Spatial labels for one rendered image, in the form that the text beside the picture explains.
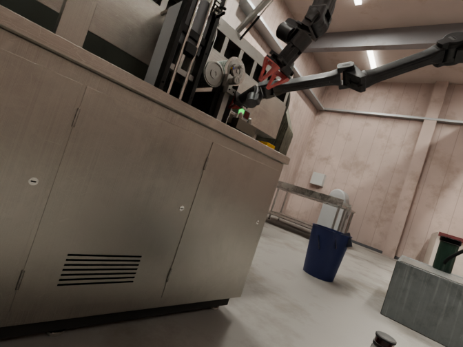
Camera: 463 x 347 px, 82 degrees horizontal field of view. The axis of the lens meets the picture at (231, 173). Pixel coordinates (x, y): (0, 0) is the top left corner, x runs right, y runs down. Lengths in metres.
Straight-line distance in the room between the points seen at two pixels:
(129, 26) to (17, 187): 1.01
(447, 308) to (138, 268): 2.35
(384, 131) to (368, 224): 2.98
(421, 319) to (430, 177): 6.80
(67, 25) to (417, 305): 2.88
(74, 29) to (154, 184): 0.64
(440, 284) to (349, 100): 8.20
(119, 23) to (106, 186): 0.92
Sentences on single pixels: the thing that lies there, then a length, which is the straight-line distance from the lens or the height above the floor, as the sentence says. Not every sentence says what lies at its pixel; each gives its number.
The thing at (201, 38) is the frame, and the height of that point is 1.22.
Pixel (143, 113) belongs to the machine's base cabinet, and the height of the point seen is 0.81.
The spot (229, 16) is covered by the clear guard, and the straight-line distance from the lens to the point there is 2.00.
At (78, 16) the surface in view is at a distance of 1.27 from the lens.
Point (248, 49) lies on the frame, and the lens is 2.09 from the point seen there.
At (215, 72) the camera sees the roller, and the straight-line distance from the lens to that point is 1.45.
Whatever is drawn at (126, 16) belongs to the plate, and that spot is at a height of 1.30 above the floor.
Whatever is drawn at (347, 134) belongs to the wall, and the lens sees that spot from 9.85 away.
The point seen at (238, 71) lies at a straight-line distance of 1.51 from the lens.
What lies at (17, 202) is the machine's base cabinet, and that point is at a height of 0.46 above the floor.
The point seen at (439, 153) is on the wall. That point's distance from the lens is 9.46.
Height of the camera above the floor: 0.69
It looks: 1 degrees up
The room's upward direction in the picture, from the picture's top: 18 degrees clockwise
